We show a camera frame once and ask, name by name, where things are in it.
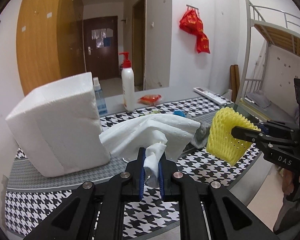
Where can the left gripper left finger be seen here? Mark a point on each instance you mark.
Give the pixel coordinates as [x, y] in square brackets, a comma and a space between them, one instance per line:
[137, 173]

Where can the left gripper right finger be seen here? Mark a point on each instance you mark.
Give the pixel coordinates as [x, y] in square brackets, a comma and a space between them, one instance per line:
[168, 190]

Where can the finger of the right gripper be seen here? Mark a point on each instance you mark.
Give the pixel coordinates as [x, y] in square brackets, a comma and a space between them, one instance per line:
[261, 126]
[245, 134]

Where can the yellow foam fruit net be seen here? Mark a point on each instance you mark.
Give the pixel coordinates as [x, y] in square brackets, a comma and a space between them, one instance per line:
[221, 143]

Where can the white tissue paper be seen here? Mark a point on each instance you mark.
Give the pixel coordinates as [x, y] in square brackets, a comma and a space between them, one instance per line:
[157, 133]

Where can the operator right hand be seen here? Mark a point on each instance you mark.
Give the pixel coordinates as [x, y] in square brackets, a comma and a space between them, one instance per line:
[291, 186]

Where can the white remote control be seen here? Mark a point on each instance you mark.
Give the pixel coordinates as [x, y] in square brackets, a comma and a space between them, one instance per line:
[214, 98]

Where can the grey crumpled cloth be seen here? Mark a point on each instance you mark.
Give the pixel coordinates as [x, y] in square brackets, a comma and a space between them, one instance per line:
[201, 135]

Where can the blue small object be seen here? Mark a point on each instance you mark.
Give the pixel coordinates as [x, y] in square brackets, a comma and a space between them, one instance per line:
[179, 113]

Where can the red packaged snack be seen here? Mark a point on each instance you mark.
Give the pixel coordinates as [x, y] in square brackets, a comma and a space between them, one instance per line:
[151, 99]

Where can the blue spray bottle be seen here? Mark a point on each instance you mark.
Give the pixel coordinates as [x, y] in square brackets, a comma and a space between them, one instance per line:
[100, 100]

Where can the white styrofoam box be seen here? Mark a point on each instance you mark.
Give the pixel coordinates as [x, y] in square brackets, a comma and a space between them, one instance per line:
[57, 126]

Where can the white lotion pump bottle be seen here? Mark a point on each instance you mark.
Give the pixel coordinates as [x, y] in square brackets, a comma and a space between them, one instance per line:
[128, 88]

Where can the white metal bunk bed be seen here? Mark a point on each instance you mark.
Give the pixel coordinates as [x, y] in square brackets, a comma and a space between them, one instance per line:
[271, 63]

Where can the houndstooth table mat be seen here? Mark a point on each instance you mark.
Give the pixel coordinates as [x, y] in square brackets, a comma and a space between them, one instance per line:
[31, 197]

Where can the red hanging plastic bag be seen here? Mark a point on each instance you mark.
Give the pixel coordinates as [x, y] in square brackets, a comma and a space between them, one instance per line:
[191, 23]

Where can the dark brown entrance door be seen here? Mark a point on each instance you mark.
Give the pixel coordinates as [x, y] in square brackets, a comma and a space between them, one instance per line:
[101, 47]

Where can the orange wooden wardrobe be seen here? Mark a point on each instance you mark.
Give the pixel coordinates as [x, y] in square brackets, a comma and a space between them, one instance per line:
[49, 41]

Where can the wooden sticks by wall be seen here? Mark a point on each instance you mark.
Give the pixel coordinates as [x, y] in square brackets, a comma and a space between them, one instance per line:
[234, 81]

